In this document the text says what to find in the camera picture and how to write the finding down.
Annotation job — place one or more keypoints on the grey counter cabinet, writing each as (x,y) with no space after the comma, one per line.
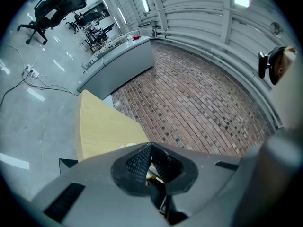
(127,65)

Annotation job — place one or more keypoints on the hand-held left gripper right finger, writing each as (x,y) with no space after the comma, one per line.
(208,188)

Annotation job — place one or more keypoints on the round ceiling fixture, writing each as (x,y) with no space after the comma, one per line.
(276,28)

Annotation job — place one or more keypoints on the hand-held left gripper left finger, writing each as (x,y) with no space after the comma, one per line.
(94,185)

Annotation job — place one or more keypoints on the white power strip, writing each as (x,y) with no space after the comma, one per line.
(29,70)

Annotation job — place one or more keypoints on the light wooden table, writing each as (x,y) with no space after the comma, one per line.
(101,126)

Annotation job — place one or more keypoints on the grey wall pipe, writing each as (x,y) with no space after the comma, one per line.
(213,53)

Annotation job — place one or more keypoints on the small black office chair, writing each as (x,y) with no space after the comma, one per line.
(79,20)

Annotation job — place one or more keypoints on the black head-worn camera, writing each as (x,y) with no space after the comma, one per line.
(263,65)

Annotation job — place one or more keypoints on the white plate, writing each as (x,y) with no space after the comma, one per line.
(126,145)

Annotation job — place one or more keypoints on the white cup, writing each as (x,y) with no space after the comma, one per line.
(129,37)

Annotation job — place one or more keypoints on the cluttered office desks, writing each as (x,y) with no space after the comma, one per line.
(99,37)

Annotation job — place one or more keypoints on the red object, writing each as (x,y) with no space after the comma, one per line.
(136,38)

